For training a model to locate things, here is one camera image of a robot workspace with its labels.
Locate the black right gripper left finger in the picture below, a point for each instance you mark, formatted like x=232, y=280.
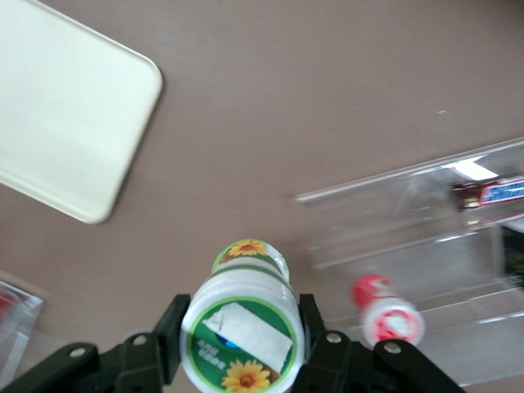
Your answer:
x=139, y=360

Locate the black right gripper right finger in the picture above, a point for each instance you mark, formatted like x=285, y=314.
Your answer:
x=352, y=368

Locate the green gum bottle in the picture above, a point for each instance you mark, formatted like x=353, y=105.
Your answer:
x=245, y=319

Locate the red gum bottle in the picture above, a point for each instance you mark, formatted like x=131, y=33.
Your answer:
x=380, y=311

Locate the cream plastic tray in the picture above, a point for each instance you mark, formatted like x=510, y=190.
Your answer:
x=61, y=110

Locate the clear acrylic bottle rack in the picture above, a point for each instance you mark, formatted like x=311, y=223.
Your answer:
x=24, y=327

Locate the clear acrylic stepped rack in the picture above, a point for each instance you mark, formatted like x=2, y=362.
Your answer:
x=409, y=229

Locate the small black box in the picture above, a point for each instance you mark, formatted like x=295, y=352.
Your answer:
x=513, y=254

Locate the Snickers bar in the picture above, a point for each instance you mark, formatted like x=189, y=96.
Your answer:
x=491, y=194

